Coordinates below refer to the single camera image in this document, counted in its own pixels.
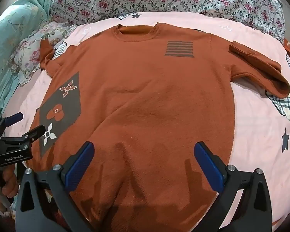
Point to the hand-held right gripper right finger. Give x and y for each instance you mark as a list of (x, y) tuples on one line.
[(209, 169)]

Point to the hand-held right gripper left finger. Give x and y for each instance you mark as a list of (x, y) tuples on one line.
[(80, 166)]

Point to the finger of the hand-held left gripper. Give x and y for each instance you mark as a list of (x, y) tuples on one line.
[(36, 131), (14, 118)]

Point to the orange knit sweater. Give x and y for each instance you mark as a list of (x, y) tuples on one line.
[(147, 89)]

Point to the person's left hand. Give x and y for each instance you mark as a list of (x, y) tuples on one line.
[(8, 182)]

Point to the pink printed bed sheet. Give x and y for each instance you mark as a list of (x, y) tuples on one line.
[(256, 130)]

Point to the ruffled floral pillow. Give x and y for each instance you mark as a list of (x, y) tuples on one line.
[(31, 50)]

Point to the teal floral blanket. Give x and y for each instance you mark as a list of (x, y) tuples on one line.
[(4, 43)]

